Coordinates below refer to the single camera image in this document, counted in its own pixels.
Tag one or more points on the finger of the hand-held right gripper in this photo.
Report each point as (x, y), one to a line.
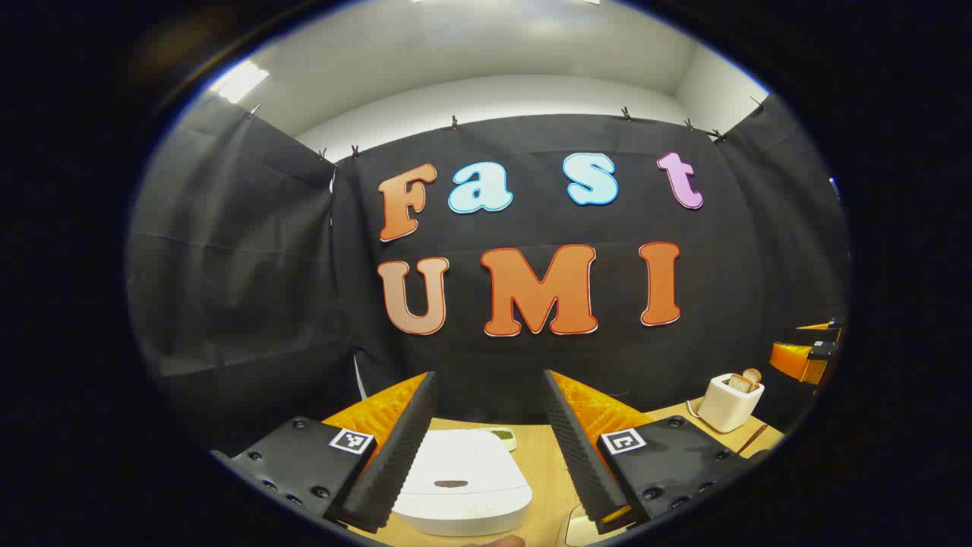
(790, 358)
(820, 327)

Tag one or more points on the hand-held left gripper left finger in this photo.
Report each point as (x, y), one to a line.
(399, 463)

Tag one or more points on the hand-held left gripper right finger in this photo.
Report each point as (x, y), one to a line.
(581, 463)

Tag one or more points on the white rice cooker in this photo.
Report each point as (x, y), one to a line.
(471, 460)

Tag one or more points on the toast bread slice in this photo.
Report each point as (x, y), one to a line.
(738, 382)
(752, 376)

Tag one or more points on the white toaster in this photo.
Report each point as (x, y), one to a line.
(725, 410)

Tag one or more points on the white divided seasoning dish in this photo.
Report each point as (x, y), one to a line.
(503, 435)

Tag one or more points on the row of black cloth clips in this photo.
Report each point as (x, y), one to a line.
(454, 121)

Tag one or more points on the ceiling light panel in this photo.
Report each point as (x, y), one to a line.
(239, 80)

